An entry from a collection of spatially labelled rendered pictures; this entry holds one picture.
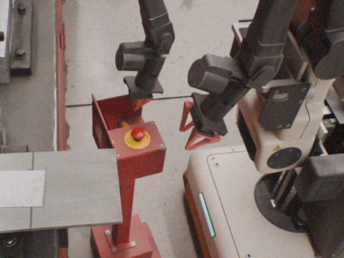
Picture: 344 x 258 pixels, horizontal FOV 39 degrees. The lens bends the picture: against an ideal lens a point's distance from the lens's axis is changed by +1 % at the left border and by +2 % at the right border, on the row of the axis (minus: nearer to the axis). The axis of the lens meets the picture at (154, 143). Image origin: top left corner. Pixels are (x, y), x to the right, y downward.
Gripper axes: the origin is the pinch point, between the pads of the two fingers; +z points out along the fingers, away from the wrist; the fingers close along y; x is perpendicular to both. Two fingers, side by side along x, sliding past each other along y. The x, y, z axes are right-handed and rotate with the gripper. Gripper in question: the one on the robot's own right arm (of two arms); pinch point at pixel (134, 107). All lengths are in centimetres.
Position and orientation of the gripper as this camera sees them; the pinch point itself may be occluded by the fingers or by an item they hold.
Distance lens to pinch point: 140.8
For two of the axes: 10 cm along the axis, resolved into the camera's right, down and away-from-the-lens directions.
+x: 3.6, 7.5, -5.6
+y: -8.8, 0.7, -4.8
